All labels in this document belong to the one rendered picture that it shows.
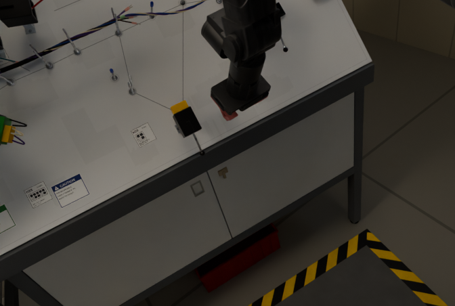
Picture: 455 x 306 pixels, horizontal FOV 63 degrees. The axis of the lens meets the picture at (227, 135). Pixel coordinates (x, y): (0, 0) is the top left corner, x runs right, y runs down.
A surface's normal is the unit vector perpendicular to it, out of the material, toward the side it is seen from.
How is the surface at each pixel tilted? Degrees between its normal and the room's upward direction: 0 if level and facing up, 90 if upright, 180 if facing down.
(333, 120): 90
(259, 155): 90
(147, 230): 90
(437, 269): 0
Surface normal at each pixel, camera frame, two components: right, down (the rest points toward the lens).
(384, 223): -0.22, -0.73
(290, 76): 0.21, -0.08
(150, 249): 0.45, 0.51
